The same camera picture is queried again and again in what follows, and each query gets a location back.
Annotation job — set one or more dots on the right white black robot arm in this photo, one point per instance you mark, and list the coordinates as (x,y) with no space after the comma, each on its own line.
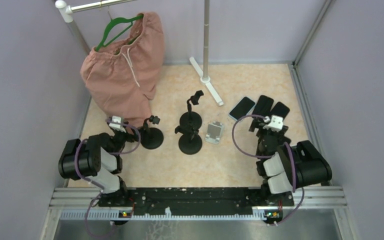
(285,168)

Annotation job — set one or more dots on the black phone stand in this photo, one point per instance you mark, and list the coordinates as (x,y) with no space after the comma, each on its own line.
(190,142)
(192,117)
(151,137)

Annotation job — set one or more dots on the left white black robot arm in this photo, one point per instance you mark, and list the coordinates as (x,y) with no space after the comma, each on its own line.
(95,160)

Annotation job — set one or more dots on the pink hanging garment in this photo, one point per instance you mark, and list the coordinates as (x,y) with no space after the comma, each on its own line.
(122,76)

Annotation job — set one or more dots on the blue-cased smartphone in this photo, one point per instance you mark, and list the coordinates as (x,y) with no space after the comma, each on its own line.
(242,108)

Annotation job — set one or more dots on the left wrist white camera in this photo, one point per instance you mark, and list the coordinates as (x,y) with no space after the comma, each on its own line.
(116,124)

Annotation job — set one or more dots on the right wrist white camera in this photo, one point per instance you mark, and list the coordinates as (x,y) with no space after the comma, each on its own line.
(274,123)

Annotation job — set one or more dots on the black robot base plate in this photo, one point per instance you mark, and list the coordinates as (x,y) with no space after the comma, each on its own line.
(196,201)

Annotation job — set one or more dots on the metal clothes rack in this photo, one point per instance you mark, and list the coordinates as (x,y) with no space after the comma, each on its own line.
(66,12)

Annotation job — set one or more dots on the black smartphone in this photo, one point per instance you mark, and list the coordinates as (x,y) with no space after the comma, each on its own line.
(280,110)
(262,108)

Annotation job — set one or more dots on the wrist white camera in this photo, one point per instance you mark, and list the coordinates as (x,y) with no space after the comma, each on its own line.
(116,124)
(274,123)

